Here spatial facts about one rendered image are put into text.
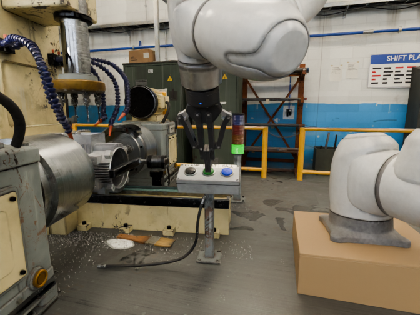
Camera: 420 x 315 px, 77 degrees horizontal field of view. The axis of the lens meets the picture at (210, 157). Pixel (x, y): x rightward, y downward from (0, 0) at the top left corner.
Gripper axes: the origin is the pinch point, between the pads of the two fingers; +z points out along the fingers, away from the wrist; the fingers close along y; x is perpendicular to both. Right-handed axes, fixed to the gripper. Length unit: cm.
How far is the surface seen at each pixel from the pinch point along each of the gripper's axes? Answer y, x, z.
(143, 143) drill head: 36, -41, 24
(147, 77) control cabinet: 139, -335, 103
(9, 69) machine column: 70, -27, -16
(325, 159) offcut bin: -165, -358, 274
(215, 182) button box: -2.0, 3.5, 5.3
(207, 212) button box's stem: 0.6, 4.9, 15.5
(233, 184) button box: -6.8, 3.5, 5.7
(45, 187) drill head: 35.9, 14.8, -2.1
